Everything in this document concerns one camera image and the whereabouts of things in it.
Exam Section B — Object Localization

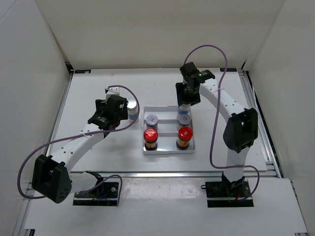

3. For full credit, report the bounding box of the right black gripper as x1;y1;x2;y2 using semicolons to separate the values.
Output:
176;82;201;107

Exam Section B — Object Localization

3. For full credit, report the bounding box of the tall blue-label bottle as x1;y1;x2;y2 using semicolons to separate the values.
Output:
177;104;191;117
127;99;139;123

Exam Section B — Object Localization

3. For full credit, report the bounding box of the small silver-lid jar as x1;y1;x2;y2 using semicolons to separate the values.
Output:
145;114;158;130
177;114;191;130

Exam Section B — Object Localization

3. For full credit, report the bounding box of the red-lid sauce jar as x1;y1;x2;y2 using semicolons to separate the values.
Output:
176;127;193;149
143;128;158;150

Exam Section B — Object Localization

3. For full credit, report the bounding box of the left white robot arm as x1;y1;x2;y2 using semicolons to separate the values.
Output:
31;95;128;204

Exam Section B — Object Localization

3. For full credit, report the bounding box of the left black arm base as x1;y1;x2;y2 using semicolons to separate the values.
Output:
72;171;123;207

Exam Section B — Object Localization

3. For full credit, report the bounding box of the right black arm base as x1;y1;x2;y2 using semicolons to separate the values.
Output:
200;180;254;208

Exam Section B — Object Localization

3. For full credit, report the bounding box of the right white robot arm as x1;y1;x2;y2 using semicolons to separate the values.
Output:
175;62;258;197

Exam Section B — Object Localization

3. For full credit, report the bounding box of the right blue corner label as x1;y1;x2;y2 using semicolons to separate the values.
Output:
220;68;237;72

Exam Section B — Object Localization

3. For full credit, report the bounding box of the blue corner label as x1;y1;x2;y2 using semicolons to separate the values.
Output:
220;68;237;72
74;69;91;74

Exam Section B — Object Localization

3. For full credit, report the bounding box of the white three-compartment tray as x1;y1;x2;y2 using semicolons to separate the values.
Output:
142;106;195;155

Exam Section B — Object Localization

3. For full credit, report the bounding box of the left blue corner label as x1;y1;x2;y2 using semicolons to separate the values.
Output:
74;69;91;74

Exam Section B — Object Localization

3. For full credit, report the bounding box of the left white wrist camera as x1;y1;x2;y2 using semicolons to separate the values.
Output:
105;87;120;101

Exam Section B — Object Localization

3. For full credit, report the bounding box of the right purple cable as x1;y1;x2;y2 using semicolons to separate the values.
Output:
184;45;260;201

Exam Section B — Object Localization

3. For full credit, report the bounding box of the aluminium left rail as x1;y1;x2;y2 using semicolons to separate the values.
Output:
36;71;73;147

